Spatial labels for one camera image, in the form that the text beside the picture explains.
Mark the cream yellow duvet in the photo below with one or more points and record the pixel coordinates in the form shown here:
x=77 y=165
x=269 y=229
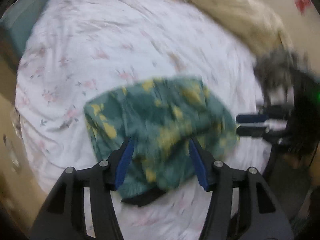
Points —
x=253 y=21

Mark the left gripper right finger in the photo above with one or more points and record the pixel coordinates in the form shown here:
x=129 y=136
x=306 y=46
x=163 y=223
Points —
x=242 y=205

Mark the person's right hand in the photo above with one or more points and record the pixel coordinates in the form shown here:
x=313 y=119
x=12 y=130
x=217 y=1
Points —
x=310 y=162

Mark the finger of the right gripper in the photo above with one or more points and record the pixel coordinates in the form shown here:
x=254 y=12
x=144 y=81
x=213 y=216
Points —
x=251 y=131
x=251 y=118

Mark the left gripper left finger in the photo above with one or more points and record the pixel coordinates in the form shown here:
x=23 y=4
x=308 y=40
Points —
x=62 y=213

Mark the green yellow patterned pants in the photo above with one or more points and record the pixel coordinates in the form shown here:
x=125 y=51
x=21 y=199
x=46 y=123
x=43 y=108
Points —
x=160 y=116

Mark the grey tabby cat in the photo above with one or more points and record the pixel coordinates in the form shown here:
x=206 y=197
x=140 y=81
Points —
x=273 y=71

